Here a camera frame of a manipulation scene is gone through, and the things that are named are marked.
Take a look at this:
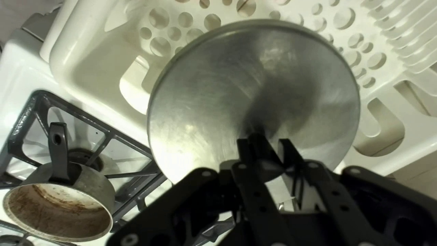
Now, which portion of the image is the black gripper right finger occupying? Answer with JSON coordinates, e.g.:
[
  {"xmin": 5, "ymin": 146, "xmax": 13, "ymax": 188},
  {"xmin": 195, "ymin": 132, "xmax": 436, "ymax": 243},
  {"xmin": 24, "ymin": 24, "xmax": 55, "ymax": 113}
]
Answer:
[{"xmin": 278, "ymin": 138, "xmax": 437, "ymax": 246}]

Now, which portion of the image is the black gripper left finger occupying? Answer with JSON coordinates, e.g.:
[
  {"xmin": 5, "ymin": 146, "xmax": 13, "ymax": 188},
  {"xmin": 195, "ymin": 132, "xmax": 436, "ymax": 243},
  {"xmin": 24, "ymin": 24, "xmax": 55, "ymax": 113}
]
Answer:
[{"xmin": 107, "ymin": 134, "xmax": 293, "ymax": 246}]

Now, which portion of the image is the round steel pot lid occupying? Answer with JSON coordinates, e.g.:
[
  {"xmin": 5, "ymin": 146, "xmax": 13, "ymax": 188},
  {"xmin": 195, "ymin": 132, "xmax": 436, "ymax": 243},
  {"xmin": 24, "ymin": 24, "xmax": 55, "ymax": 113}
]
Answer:
[{"xmin": 147, "ymin": 18, "xmax": 363, "ymax": 186}]

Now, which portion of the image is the black round burner cap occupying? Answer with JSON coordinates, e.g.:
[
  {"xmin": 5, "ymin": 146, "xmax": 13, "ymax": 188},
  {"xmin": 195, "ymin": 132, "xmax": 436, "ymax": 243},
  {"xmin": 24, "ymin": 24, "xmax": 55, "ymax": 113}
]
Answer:
[{"xmin": 68, "ymin": 147, "xmax": 107, "ymax": 173}]

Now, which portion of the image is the white plastic dish rack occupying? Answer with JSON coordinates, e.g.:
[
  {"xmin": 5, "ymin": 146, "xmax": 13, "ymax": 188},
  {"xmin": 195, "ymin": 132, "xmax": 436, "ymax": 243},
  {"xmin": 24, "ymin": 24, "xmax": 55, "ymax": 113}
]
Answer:
[{"xmin": 40, "ymin": 0, "xmax": 437, "ymax": 176}]

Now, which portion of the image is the black cast iron stove grate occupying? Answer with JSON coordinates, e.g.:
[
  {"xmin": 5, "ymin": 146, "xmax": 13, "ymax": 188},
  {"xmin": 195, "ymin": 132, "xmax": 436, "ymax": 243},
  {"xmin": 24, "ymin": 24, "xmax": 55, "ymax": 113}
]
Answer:
[{"xmin": 0, "ymin": 89, "xmax": 169, "ymax": 229}]

